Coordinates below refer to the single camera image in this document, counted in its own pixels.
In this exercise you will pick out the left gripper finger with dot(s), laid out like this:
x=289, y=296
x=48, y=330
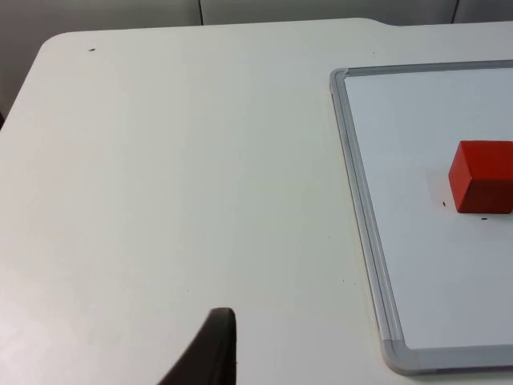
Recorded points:
x=212, y=353

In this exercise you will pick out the grey-framed whiteboard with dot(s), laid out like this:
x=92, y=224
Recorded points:
x=421, y=260

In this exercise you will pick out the red cube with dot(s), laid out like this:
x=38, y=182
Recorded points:
x=485, y=176

